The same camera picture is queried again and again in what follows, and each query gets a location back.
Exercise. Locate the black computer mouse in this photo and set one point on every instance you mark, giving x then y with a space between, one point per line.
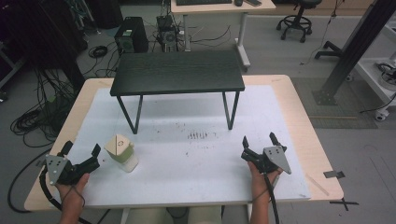
238 2

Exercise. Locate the small black table riser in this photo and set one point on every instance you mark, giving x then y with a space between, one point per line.
177 71

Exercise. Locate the white office desk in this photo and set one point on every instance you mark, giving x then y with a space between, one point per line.
218 9

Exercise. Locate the white table mat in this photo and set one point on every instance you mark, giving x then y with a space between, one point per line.
186 174

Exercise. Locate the black metal post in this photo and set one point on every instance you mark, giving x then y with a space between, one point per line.
358 43

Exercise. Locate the dark flat remote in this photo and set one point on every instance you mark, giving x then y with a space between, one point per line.
252 2

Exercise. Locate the black stand base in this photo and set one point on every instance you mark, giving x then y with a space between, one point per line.
330 49

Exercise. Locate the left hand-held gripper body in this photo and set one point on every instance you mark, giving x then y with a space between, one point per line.
62 169

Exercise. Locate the green bin with cream lid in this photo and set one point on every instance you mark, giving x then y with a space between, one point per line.
123 154

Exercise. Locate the black office chair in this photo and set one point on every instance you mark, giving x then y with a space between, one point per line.
295 23

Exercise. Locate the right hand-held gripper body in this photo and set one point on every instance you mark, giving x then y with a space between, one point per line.
274 157

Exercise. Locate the light wooden table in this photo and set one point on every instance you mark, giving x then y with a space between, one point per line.
311 130

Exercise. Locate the black keyboard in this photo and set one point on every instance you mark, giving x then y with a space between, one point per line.
202 2

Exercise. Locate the white cart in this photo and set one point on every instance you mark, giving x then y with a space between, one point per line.
373 74

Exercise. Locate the black curtain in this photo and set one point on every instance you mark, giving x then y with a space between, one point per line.
37 28

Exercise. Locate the person's legs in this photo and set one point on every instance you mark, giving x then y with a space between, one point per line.
205 216

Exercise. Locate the open computer case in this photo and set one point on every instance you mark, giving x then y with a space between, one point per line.
168 35

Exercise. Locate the person's right hand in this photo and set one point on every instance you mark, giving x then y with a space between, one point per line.
260 183

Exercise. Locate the person's left hand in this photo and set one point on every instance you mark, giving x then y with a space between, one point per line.
73 193

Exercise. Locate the black computer tower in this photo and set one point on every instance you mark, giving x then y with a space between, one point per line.
132 34

